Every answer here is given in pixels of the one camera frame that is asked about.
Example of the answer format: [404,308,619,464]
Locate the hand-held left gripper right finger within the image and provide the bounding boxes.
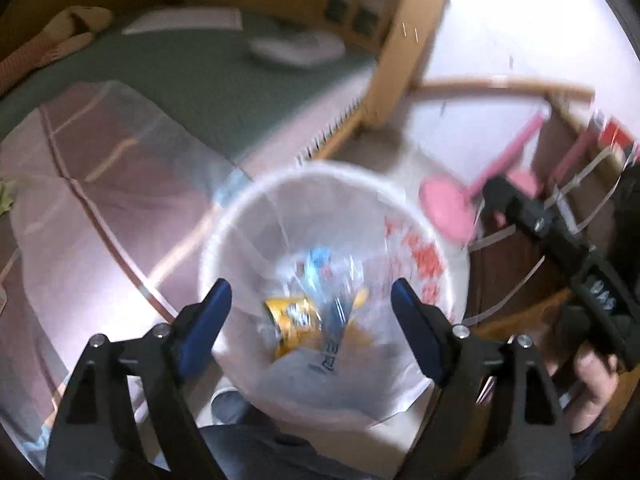
[391,278,576,480]

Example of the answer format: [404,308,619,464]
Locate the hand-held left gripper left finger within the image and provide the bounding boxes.
[45,278,233,480]

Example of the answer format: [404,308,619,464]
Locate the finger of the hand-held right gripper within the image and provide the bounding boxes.
[481,175,591,263]

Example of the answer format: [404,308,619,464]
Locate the white bin with plastic liner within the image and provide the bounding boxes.
[197,160,473,433]

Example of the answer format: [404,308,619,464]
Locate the person's right hand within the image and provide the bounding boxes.
[545,344,622,436]

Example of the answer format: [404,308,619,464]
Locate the dark wooden cabinet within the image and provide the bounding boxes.
[465,110,640,341]

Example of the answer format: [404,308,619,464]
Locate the yellow snack wrapper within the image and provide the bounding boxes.
[264,296,323,361]

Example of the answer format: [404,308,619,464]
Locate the blue plastic wrapper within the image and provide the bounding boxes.
[300,247,351,341]

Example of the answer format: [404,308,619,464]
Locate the red box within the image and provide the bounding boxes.
[590,114,640,167]

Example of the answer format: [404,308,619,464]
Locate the pink striped patchwork blanket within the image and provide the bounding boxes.
[0,82,261,461]

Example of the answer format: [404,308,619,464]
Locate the person's dark trousers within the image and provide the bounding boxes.
[197,422,418,480]

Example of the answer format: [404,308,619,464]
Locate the clear plastic bag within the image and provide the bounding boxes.
[0,81,251,241]

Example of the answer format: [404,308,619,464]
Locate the wooden bed with green sheet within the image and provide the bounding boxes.
[0,0,451,171]

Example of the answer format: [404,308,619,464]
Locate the striped plush toy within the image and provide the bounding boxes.
[0,6,115,97]

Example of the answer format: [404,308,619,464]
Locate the pink broom handle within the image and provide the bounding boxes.
[547,127,598,186]

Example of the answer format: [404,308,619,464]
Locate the wall socket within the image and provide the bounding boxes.
[352,5,385,37]
[325,0,353,22]

